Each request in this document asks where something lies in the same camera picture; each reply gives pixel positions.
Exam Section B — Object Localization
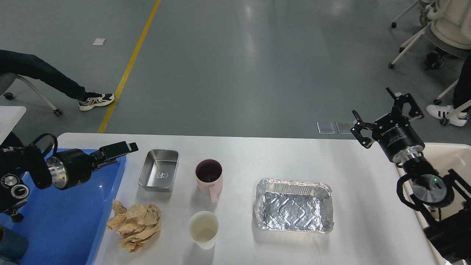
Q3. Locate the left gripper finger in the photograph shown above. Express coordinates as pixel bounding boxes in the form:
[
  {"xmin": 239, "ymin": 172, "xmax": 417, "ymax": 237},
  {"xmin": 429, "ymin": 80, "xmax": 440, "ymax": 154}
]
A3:
[
  {"xmin": 99, "ymin": 141, "xmax": 139, "ymax": 159},
  {"xmin": 91, "ymin": 149, "xmax": 122, "ymax": 171}
]

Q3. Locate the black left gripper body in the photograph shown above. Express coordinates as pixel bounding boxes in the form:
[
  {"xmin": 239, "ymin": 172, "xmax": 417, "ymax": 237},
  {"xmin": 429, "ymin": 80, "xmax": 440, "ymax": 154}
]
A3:
[{"xmin": 46, "ymin": 149, "xmax": 95, "ymax": 191}]

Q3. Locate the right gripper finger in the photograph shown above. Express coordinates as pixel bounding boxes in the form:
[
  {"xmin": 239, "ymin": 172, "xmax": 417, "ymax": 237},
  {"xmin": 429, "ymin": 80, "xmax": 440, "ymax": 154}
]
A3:
[
  {"xmin": 350, "ymin": 110, "xmax": 378, "ymax": 149},
  {"xmin": 386, "ymin": 87, "xmax": 424, "ymax": 122}
]

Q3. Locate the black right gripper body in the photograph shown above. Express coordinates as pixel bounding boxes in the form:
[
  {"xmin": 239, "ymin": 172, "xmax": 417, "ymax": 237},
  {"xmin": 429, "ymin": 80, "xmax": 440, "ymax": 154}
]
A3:
[{"xmin": 373, "ymin": 114, "xmax": 425, "ymax": 163}]

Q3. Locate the stainless steel rectangular tin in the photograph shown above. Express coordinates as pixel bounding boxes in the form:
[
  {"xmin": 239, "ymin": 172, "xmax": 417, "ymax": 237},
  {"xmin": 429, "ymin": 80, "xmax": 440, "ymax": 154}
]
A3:
[{"xmin": 138, "ymin": 149, "xmax": 179, "ymax": 193}]

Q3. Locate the pink ribbed mug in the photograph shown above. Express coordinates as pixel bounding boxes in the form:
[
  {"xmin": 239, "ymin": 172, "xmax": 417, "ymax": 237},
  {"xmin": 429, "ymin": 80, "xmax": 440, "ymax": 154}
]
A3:
[{"xmin": 195, "ymin": 159, "xmax": 223, "ymax": 203}]

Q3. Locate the aluminium foil tray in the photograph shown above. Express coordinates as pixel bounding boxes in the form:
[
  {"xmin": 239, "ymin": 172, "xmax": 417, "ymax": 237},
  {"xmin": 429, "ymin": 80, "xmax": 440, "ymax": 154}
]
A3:
[{"xmin": 254, "ymin": 178, "xmax": 334, "ymax": 234}]

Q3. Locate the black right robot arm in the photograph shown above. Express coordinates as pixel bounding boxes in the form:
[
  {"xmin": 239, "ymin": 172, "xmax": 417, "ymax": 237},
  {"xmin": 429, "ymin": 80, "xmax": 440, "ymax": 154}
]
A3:
[{"xmin": 350, "ymin": 88, "xmax": 471, "ymax": 264}]

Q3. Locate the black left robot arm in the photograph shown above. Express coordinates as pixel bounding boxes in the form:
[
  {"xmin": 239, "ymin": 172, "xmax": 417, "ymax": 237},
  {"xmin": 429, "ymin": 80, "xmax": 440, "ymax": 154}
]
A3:
[{"xmin": 0, "ymin": 134, "xmax": 138, "ymax": 223}]

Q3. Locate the right floor plate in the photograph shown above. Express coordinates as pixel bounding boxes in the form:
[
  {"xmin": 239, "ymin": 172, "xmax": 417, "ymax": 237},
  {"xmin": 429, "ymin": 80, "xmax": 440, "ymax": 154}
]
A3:
[{"xmin": 335, "ymin": 122, "xmax": 354, "ymax": 134}]

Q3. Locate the floor plate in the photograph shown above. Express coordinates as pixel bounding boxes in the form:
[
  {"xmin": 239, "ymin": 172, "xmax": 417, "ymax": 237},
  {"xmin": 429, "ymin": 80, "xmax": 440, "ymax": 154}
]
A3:
[
  {"xmin": 335, "ymin": 122, "xmax": 354, "ymax": 134},
  {"xmin": 316, "ymin": 122, "xmax": 335, "ymax": 134}
]

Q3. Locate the white striped sneaker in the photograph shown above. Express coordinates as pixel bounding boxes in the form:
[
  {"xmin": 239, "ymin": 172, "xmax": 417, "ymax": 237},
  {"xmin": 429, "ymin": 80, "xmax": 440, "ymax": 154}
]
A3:
[{"xmin": 426, "ymin": 105, "xmax": 469, "ymax": 127}]

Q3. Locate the left floor plate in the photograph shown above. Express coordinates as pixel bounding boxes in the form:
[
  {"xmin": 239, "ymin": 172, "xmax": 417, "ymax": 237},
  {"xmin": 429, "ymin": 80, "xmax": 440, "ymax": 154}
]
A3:
[{"xmin": 316, "ymin": 122, "xmax": 335, "ymax": 134}]

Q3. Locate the standing person black trouser leg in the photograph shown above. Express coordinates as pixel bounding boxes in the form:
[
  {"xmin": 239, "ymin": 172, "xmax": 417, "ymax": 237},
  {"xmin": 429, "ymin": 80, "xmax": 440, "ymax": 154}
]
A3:
[{"xmin": 453, "ymin": 56, "xmax": 471, "ymax": 109}]

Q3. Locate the cream plastic bin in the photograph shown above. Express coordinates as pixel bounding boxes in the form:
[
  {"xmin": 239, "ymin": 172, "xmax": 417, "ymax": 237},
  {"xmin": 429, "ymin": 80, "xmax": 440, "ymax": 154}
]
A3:
[{"xmin": 403, "ymin": 143, "xmax": 471, "ymax": 265}]

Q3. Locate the black white beige sneaker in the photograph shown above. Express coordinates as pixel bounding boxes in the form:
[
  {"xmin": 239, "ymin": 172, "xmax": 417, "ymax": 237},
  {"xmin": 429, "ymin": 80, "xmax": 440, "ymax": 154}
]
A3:
[{"xmin": 78, "ymin": 92, "xmax": 116, "ymax": 112}]

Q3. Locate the blue plastic tray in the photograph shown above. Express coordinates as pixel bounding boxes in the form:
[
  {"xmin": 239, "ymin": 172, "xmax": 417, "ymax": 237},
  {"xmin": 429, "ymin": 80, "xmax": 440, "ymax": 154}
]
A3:
[{"xmin": 1, "ymin": 156, "xmax": 126, "ymax": 265}]

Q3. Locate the crumpled brown paper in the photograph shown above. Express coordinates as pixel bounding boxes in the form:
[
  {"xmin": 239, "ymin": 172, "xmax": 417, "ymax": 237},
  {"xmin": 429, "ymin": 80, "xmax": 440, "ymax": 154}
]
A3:
[{"xmin": 106, "ymin": 200, "xmax": 162, "ymax": 253}]

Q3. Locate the white side table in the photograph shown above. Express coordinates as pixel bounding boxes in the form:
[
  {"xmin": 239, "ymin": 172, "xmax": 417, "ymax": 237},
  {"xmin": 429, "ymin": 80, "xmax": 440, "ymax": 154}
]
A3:
[{"xmin": 0, "ymin": 106, "xmax": 26, "ymax": 143}]

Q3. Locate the grey chair left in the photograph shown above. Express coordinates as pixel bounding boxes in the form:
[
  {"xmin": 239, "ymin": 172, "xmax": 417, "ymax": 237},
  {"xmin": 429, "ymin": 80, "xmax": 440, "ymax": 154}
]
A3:
[{"xmin": 0, "ymin": 73, "xmax": 63, "ymax": 117}]

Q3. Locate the white floor tag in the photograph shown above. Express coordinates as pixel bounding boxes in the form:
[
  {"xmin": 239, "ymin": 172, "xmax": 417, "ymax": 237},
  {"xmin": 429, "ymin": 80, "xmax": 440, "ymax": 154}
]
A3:
[{"xmin": 92, "ymin": 38, "xmax": 107, "ymax": 46}]

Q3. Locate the white paper cup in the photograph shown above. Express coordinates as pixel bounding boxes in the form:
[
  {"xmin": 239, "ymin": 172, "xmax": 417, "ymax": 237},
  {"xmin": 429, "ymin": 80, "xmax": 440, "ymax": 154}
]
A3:
[{"xmin": 187, "ymin": 211, "xmax": 219, "ymax": 250}]

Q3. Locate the seated person dark jeans leg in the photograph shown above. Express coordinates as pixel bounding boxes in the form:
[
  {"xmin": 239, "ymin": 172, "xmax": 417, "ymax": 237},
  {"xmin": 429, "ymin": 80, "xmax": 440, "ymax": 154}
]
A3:
[{"xmin": 0, "ymin": 50, "xmax": 93, "ymax": 101}]

